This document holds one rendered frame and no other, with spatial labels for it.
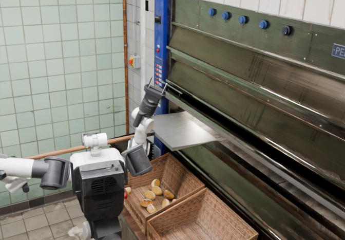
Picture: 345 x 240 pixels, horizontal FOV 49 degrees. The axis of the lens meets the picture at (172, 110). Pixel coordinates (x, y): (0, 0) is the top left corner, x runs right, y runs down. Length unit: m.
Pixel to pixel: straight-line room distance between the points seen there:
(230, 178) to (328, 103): 0.98
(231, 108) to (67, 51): 1.79
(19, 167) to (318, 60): 1.48
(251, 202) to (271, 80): 0.78
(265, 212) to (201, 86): 0.92
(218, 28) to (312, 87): 0.80
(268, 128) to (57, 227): 2.38
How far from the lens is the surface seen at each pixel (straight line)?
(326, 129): 1.87
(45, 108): 3.71
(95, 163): 1.95
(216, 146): 2.60
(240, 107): 2.30
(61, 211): 4.04
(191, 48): 2.66
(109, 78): 3.79
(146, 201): 2.97
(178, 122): 2.92
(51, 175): 1.96
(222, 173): 2.61
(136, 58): 3.45
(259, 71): 2.12
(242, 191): 2.47
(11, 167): 1.99
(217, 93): 2.47
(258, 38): 2.13
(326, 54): 1.83
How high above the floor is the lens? 2.37
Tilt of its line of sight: 22 degrees down
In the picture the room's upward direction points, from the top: 1 degrees clockwise
